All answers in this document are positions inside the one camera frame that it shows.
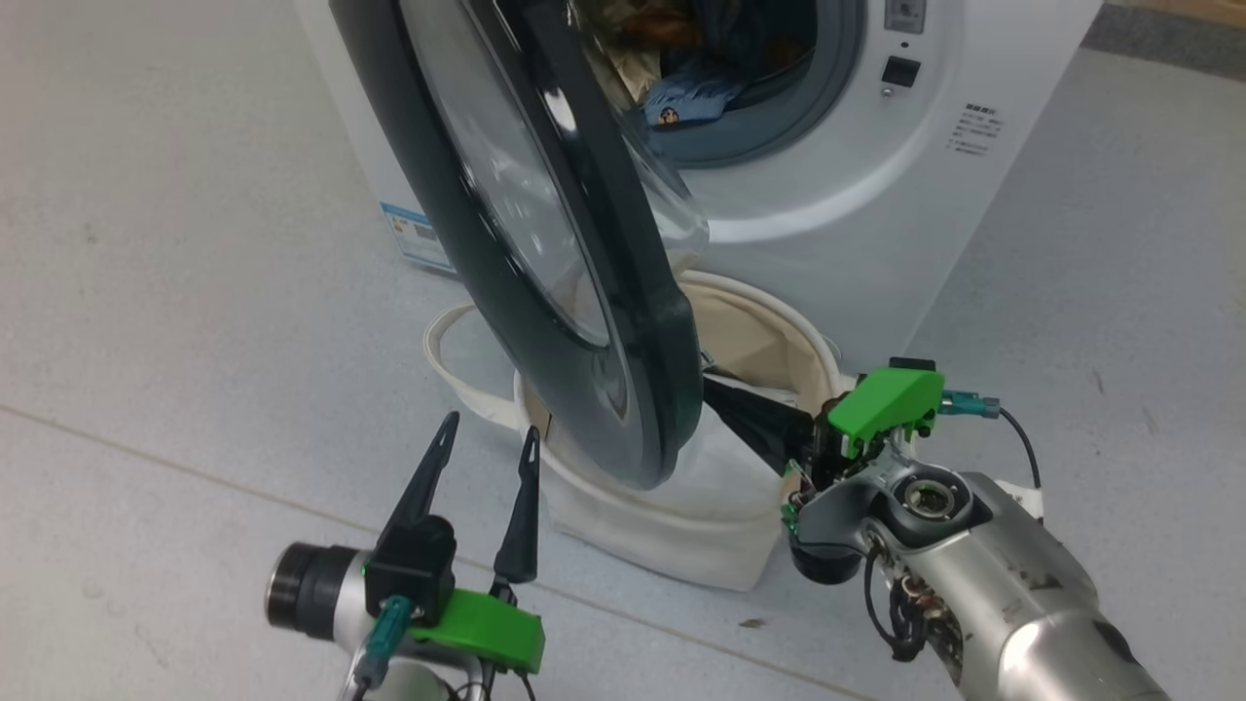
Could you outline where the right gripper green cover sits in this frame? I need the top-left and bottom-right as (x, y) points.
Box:
(701, 368), (945, 532)

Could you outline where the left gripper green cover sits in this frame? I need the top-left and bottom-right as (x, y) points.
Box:
(380, 411), (546, 676)

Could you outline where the black round glass washer door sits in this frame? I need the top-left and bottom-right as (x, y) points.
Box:
(329, 0), (712, 491)

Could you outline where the light blue bear print garment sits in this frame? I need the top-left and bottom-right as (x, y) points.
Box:
(642, 56), (752, 129)

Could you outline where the dark blue garment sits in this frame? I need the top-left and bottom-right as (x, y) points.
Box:
(696, 0), (819, 87)

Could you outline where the orange cartoon print garment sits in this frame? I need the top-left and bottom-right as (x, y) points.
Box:
(582, 0), (704, 103)

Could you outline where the cream canvas laundry basket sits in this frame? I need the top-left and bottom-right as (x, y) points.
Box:
(423, 271), (862, 593)

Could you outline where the white washing machine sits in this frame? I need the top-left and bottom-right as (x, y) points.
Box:
(292, 0), (1106, 376)

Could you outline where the grey rubber door gasket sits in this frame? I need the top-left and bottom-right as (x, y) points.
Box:
(642, 0), (867, 168)

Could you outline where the blue white energy label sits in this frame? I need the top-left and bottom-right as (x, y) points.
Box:
(380, 202), (458, 275)

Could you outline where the small printed text label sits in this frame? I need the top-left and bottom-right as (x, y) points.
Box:
(947, 101), (1005, 158)

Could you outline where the wooden baseboard strip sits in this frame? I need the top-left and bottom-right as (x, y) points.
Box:
(1105, 0), (1246, 30)

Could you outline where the left teal connector cable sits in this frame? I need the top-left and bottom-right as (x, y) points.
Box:
(352, 596), (415, 701)

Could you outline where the teal connector cable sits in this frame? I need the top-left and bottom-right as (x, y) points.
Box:
(936, 387), (1043, 493)
(352, 596), (415, 701)

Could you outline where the thin black cable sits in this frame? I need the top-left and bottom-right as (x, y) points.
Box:
(467, 665), (538, 701)

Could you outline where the right teal connector cable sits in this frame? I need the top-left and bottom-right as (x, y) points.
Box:
(936, 387), (1043, 493)

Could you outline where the black wire bundle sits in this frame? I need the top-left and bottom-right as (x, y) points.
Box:
(864, 550), (931, 665)

